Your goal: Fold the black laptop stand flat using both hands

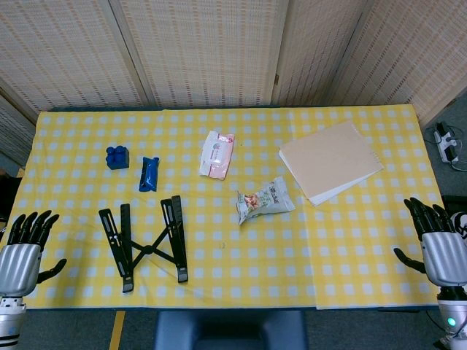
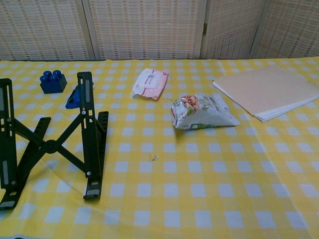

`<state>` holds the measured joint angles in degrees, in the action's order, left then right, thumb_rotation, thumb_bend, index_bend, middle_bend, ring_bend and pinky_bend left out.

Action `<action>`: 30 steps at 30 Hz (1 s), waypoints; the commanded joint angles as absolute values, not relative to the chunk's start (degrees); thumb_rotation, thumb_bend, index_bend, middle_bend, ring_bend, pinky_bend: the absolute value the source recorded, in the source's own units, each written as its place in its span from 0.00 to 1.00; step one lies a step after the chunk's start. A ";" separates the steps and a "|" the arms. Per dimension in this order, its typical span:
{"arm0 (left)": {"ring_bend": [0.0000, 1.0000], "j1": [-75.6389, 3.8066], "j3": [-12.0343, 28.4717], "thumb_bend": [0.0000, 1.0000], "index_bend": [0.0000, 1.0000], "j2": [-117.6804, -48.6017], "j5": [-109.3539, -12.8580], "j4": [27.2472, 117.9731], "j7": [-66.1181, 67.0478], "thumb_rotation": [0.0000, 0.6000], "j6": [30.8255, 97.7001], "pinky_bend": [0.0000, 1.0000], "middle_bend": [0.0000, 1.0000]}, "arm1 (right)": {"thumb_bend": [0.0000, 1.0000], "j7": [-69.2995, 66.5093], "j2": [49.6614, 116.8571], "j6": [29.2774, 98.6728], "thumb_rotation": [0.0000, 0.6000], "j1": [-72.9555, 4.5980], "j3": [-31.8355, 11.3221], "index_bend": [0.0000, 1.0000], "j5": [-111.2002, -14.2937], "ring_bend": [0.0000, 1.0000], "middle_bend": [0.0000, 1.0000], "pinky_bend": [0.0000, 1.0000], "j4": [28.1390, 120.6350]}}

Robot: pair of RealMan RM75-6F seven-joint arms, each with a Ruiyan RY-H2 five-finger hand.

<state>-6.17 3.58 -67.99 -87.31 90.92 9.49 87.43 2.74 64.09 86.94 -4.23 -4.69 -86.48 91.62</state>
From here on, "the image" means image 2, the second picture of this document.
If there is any yellow checkered tablecloth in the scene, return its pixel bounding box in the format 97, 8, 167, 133
0, 56, 319, 239

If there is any blue snack packet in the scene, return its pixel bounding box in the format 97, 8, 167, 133
65, 81, 96, 110

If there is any blue toy building block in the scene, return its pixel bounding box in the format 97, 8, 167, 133
39, 70, 68, 95

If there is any tan paper pad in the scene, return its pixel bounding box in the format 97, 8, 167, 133
212, 65, 319, 123

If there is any woven screen panel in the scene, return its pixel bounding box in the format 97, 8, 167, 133
200, 0, 267, 60
250, 0, 319, 59
82, 0, 207, 60
0, 0, 88, 62

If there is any pink wet wipes pack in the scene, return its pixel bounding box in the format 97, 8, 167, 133
131, 68, 169, 101

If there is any black folding laptop stand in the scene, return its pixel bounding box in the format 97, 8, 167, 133
0, 71, 110, 211

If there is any peanut snack bag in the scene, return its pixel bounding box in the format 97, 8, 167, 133
170, 93, 241, 129

